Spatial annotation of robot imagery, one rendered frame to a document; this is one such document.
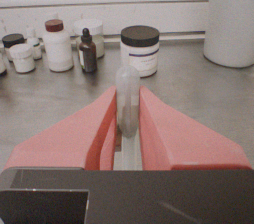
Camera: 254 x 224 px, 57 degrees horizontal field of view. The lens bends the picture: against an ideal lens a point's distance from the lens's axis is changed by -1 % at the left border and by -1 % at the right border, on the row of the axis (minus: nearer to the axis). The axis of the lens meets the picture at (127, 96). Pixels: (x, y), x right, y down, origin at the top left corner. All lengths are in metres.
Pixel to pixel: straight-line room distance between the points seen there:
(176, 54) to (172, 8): 0.11
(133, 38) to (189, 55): 0.16
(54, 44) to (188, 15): 0.30
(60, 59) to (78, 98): 0.10
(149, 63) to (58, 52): 0.16
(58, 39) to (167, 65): 0.20
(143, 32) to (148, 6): 0.13
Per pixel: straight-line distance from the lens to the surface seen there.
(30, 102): 0.39
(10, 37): 0.53
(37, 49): 0.50
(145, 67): 0.41
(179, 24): 0.57
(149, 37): 0.39
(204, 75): 0.45
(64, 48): 0.43
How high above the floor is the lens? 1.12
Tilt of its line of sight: 36 degrees down
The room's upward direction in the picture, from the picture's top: straight up
